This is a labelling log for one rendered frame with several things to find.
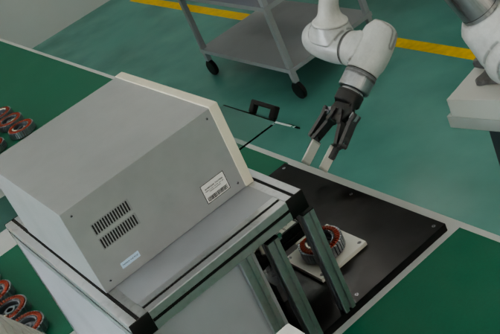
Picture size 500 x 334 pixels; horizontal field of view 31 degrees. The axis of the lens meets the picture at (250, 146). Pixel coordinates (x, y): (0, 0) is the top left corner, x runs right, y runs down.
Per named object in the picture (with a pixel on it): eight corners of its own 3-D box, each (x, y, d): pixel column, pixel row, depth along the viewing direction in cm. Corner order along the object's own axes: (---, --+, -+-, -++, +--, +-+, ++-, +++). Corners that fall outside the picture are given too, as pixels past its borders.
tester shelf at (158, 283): (152, 139, 237) (145, 125, 235) (309, 206, 182) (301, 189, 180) (13, 238, 221) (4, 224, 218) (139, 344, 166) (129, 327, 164)
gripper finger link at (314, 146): (314, 139, 244) (312, 138, 245) (302, 161, 243) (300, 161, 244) (321, 143, 246) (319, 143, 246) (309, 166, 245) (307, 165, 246)
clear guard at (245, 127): (247, 111, 244) (239, 93, 241) (300, 128, 225) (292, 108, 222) (154, 179, 232) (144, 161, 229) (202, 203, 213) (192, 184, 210)
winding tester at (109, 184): (157, 139, 225) (121, 71, 215) (254, 181, 190) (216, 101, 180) (27, 231, 211) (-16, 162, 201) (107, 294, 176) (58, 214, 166)
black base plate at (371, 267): (287, 168, 262) (284, 162, 261) (447, 230, 211) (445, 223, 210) (163, 265, 245) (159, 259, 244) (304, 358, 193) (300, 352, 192)
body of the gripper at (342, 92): (370, 100, 242) (356, 130, 242) (350, 95, 249) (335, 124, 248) (353, 88, 238) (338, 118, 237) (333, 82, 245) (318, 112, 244)
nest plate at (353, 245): (328, 227, 226) (327, 223, 226) (367, 245, 214) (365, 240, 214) (285, 262, 221) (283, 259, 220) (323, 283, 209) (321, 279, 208)
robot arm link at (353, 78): (361, 78, 250) (351, 97, 250) (340, 63, 245) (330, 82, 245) (382, 83, 243) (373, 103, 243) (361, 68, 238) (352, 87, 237)
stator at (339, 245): (328, 229, 223) (324, 218, 222) (355, 245, 214) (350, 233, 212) (294, 255, 220) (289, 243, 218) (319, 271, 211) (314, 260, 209)
